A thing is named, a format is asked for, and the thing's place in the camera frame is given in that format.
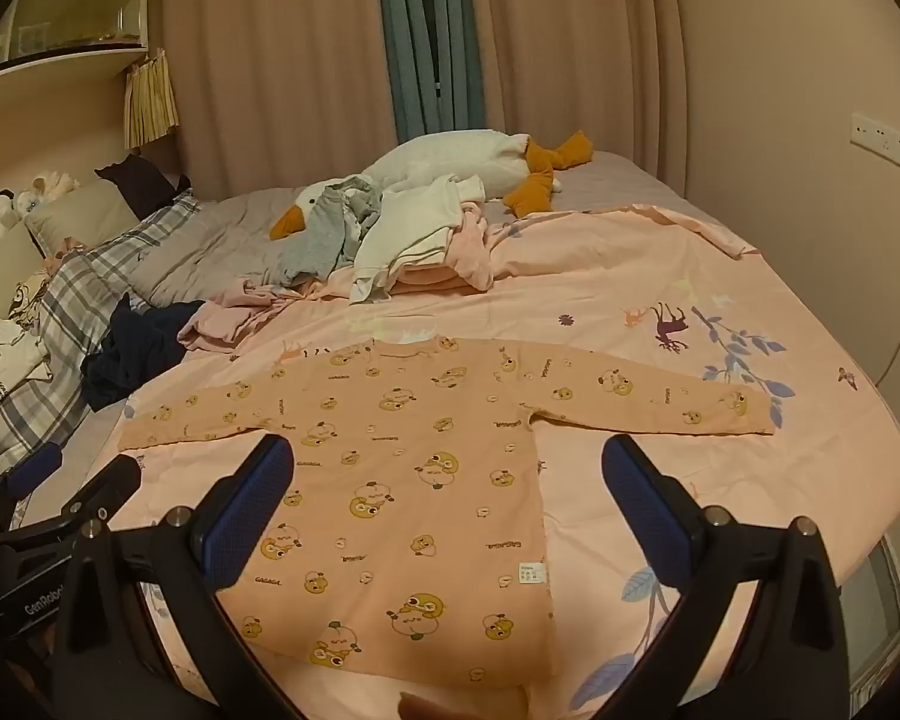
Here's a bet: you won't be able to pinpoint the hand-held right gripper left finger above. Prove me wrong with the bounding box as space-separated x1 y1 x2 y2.
51 433 295 720

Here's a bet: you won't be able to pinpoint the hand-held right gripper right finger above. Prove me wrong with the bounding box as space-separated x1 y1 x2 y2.
601 433 850 720

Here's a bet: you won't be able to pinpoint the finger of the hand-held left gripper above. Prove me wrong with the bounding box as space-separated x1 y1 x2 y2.
0 441 64 541
0 454 145 567

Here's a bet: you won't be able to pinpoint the orange cartoon print shirt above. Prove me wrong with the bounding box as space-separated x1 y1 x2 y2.
116 337 777 691

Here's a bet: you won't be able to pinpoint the person's right hand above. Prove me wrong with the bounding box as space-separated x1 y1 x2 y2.
397 694 452 720

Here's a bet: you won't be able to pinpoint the white printed cloth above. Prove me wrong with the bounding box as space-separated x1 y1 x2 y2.
0 319 53 425

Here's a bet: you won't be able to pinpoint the navy garment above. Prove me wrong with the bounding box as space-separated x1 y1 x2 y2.
81 292 207 412

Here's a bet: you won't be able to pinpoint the cartoon print cushion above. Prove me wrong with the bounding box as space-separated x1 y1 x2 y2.
4 274 50 331

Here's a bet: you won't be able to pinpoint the plaid pillow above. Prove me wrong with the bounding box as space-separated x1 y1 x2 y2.
0 191 203 473

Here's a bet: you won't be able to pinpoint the crumpled pink garment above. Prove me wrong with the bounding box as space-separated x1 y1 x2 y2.
178 277 323 353

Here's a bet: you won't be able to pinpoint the beige headboard cushion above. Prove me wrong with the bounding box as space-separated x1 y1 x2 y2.
0 221 46 338
26 178 140 256

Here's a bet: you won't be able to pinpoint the pink animal print blanket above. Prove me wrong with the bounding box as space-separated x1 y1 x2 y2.
109 202 900 720

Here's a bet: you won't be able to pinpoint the small pink cloth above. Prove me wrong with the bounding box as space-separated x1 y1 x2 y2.
41 236 83 271

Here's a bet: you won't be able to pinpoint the beige plush toy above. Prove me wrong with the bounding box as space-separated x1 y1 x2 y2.
15 174 80 215

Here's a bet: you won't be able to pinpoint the grey garment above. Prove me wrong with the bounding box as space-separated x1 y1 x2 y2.
281 175 383 286

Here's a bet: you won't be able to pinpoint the dark brown cloth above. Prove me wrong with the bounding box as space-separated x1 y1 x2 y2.
94 154 192 218

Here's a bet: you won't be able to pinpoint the folded pink garment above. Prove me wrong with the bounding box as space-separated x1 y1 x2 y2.
390 206 496 293

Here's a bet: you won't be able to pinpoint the white garment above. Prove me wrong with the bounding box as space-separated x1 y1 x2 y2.
349 174 488 306

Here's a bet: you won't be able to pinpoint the yellow fringe curtain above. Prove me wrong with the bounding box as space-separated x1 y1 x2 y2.
124 49 179 149

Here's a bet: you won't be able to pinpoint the white goose plush toy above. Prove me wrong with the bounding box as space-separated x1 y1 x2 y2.
268 131 596 242

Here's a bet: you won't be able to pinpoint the beige and teal curtains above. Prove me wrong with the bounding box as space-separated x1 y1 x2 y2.
157 0 400 203

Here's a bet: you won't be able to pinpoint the pink curtain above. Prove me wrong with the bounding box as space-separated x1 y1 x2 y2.
465 0 691 196

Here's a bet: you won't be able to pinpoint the teal curtain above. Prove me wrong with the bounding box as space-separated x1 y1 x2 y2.
375 0 503 143

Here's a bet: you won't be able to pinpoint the white wall outlet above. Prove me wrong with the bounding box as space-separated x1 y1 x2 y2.
849 112 900 182

